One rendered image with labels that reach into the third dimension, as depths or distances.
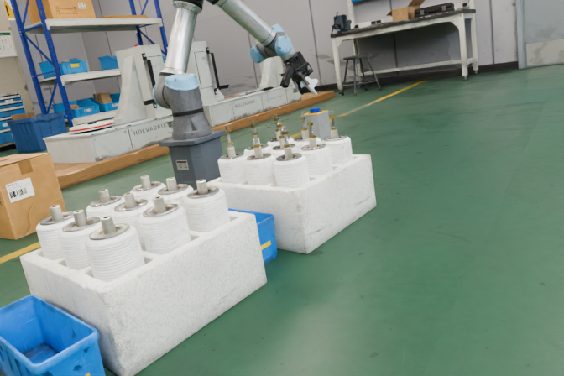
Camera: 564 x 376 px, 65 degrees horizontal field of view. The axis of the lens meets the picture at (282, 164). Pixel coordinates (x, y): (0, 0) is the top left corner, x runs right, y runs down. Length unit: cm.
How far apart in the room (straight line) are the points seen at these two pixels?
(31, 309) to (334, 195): 80
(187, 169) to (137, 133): 168
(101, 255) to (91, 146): 225
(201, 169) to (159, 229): 72
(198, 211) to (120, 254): 21
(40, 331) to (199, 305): 36
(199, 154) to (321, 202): 56
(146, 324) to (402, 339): 47
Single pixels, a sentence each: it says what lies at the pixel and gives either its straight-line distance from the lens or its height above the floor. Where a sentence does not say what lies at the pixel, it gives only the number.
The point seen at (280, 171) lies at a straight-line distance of 122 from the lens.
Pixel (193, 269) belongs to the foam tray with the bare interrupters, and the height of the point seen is 13.
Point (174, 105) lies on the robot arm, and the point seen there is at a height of 43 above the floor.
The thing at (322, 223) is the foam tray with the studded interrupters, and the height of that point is 6.
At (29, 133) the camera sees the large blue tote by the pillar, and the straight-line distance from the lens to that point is 562.
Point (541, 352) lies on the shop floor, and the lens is 88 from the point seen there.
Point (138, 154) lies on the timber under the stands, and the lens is 323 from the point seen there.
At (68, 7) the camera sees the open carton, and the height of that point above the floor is 160.
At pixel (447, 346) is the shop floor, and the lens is 87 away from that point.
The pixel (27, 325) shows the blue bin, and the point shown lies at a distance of 114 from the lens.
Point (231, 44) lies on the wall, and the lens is 779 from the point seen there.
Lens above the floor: 51
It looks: 13 degrees down
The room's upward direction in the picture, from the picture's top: 9 degrees counter-clockwise
